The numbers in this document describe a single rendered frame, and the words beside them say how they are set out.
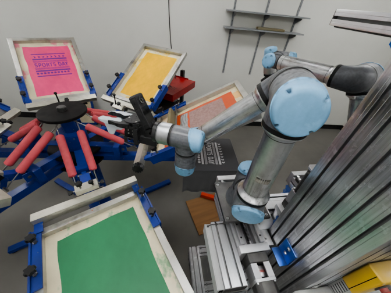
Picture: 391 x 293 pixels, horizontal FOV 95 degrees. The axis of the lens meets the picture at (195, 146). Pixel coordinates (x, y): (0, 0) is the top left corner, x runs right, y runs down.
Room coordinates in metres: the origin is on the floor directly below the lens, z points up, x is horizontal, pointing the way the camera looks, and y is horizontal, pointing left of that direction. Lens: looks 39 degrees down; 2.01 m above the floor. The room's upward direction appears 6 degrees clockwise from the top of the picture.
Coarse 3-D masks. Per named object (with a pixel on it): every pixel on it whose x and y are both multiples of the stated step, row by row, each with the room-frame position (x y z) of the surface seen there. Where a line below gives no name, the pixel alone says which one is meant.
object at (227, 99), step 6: (222, 96) 1.43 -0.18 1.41; (228, 96) 1.40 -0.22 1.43; (210, 102) 1.41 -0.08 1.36; (216, 102) 1.36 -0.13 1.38; (222, 102) 1.33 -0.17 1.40; (228, 102) 1.30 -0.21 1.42; (234, 102) 1.26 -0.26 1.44; (198, 108) 1.38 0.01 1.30; (204, 108) 1.35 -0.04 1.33; (210, 108) 1.31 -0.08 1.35; (216, 108) 1.28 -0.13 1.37; (222, 108) 1.25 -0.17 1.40; (192, 114) 1.33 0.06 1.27; (198, 114) 1.29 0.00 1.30; (204, 114) 1.26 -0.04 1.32; (192, 120) 1.23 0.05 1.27
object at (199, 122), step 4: (232, 104) 1.25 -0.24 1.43; (224, 108) 1.24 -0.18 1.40; (216, 112) 1.22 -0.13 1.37; (220, 112) 1.20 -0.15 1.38; (204, 116) 1.23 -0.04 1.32; (208, 116) 1.20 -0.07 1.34; (212, 116) 1.18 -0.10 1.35; (196, 120) 1.21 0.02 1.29; (200, 120) 1.19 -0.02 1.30; (204, 120) 1.17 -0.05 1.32; (208, 120) 1.15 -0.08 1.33; (188, 124) 1.20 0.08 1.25; (192, 124) 1.17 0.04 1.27; (196, 124) 1.15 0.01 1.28; (200, 124) 1.14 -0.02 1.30
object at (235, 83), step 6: (228, 84) 1.52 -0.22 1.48; (234, 84) 1.51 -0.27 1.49; (240, 84) 1.43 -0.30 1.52; (216, 90) 1.50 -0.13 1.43; (222, 90) 1.50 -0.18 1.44; (240, 90) 1.34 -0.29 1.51; (204, 96) 1.49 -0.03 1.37; (210, 96) 1.49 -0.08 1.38; (192, 102) 1.47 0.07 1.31; (198, 102) 1.47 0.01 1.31; (180, 108) 1.45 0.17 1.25; (186, 108) 1.46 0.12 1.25; (252, 120) 0.97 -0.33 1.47; (240, 126) 0.96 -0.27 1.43
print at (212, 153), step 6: (210, 144) 1.36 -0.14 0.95; (216, 144) 1.37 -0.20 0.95; (204, 150) 1.26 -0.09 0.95; (210, 150) 1.27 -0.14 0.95; (216, 150) 1.28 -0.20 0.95; (198, 156) 1.17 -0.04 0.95; (204, 156) 1.18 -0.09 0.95; (210, 156) 1.18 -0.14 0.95; (216, 156) 1.19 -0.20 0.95; (222, 156) 1.20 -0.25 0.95; (198, 162) 1.09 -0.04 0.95; (204, 162) 1.10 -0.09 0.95; (210, 162) 1.11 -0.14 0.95; (216, 162) 1.12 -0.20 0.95; (222, 162) 1.13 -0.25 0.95
